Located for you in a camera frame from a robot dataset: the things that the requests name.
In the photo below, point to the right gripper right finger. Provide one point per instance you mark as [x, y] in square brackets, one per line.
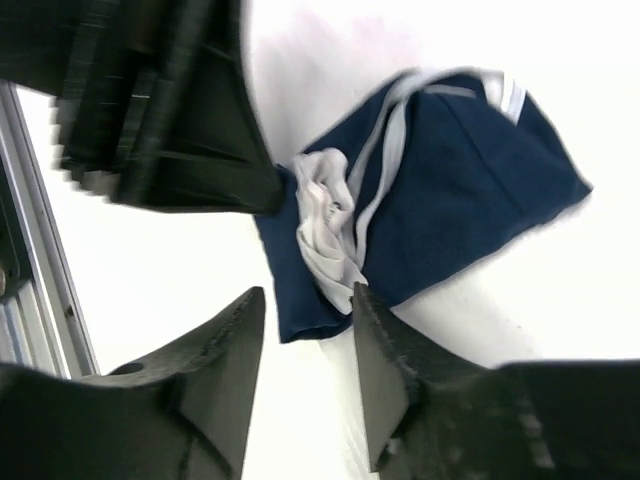
[398, 367]

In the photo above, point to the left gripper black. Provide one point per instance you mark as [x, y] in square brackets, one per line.
[152, 106]

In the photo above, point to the navy blue underwear white trim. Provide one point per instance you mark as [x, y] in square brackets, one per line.
[431, 173]

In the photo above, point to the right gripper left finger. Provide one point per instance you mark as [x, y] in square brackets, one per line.
[199, 390]

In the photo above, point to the aluminium rail frame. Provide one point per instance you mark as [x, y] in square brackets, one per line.
[42, 324]

